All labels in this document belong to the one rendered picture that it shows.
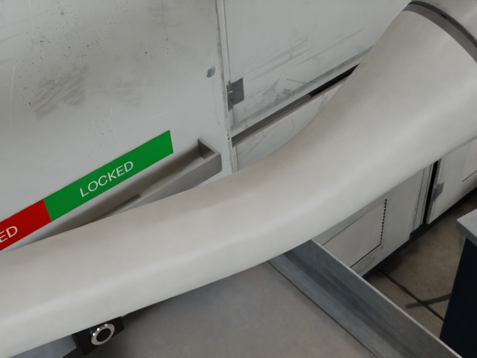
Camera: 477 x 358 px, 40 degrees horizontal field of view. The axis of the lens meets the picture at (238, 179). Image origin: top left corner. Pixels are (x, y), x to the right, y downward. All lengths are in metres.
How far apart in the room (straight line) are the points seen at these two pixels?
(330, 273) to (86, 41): 0.44
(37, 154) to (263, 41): 0.54
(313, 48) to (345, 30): 0.08
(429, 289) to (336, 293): 1.11
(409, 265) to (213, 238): 1.68
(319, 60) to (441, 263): 0.99
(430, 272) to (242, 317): 1.22
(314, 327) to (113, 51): 0.43
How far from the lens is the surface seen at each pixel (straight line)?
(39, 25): 0.62
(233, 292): 0.91
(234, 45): 1.07
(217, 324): 0.88
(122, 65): 0.68
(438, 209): 2.06
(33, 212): 0.71
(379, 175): 0.42
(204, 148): 0.78
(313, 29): 1.19
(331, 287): 0.90
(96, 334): 0.83
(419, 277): 2.02
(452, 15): 0.43
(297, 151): 0.42
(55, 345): 0.85
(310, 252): 0.89
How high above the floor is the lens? 1.57
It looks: 44 degrees down
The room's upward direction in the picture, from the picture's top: 5 degrees counter-clockwise
